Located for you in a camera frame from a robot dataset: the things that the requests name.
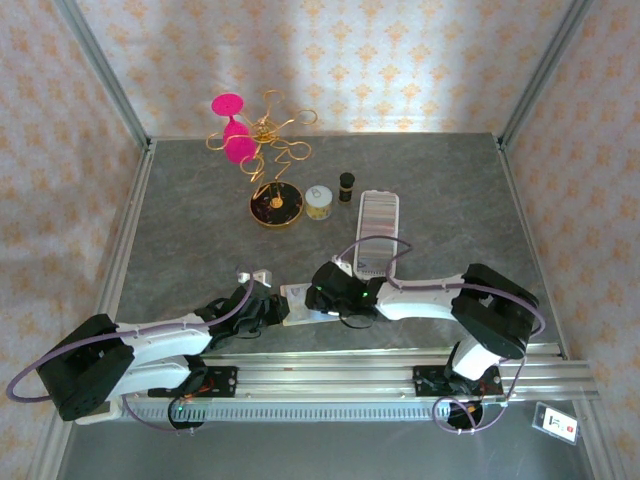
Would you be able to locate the aluminium frame post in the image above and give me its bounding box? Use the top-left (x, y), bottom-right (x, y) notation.
top-left (498, 0), bottom-right (596, 151)
top-left (53, 0), bottom-right (153, 151)

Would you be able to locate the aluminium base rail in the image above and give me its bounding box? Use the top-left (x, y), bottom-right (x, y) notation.
top-left (199, 347), bottom-right (599, 401)

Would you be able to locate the grey slotted cable duct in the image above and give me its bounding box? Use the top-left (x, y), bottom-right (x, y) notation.
top-left (119, 397), bottom-right (506, 424)

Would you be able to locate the white label badge red mark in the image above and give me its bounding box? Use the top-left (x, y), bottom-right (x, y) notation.
top-left (530, 401), bottom-right (581, 445)

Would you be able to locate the white credit card grey print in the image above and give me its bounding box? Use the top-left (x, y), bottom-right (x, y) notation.
top-left (287, 284), bottom-right (310, 324)

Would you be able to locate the small yellow jar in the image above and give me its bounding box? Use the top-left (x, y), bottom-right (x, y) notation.
top-left (304, 184), bottom-right (335, 221)

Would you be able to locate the gold wire glass rack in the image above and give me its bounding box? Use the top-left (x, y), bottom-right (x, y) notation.
top-left (205, 89), bottom-right (319, 230)

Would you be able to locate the beige card holder wallet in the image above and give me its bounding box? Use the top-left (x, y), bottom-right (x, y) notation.
top-left (279, 283), bottom-right (334, 328)

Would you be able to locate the clear plastic card tray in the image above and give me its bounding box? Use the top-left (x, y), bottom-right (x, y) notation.
top-left (353, 189), bottom-right (400, 280)

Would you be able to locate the aluminium table edge rail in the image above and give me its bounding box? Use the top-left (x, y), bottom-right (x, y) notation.
top-left (94, 138), bottom-right (157, 321)
top-left (494, 134), bottom-right (571, 360)

